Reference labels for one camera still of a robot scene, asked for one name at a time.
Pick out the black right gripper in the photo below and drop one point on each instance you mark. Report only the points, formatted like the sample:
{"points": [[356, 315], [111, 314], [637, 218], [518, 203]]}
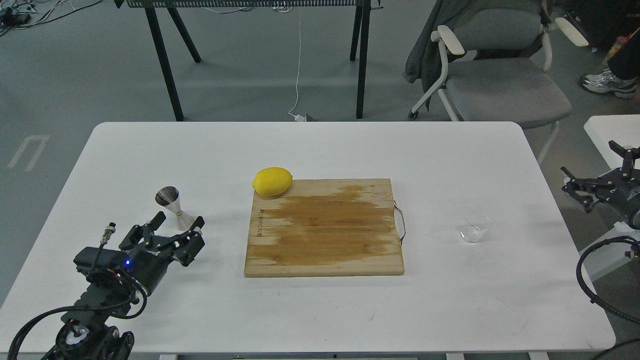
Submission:
{"points": [[620, 195]]}

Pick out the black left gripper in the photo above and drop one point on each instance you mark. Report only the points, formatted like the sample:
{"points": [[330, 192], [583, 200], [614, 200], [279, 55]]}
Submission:
{"points": [[146, 257]]}

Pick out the steel double jigger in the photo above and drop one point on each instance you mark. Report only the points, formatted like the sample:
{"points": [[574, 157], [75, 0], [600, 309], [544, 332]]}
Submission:
{"points": [[168, 197]]}

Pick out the small clear glass cup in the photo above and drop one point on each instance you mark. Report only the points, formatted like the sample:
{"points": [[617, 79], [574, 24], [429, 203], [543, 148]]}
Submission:
{"points": [[475, 226]]}

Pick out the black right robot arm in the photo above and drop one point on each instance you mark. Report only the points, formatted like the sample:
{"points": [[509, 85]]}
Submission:
{"points": [[621, 233]]}

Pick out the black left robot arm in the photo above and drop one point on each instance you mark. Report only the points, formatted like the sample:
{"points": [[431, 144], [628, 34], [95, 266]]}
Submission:
{"points": [[120, 284]]}

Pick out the white grey sneaker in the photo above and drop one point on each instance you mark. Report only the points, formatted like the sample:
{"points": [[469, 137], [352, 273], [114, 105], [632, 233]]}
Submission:
{"points": [[606, 82]]}

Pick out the yellow lemon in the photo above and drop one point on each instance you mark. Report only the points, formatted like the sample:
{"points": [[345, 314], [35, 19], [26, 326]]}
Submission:
{"points": [[272, 181]]}

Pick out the grey office chair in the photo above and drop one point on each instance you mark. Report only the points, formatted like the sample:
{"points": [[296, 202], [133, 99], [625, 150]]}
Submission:
{"points": [[494, 69]]}

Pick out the wooden cutting board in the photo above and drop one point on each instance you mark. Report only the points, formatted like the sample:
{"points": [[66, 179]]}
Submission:
{"points": [[329, 227]]}

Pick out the dark grey hanging jacket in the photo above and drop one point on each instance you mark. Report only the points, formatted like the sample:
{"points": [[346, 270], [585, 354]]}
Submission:
{"points": [[424, 61]]}

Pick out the black metal table frame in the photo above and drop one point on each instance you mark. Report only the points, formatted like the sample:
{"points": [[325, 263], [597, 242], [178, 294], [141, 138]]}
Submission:
{"points": [[248, 43]]}

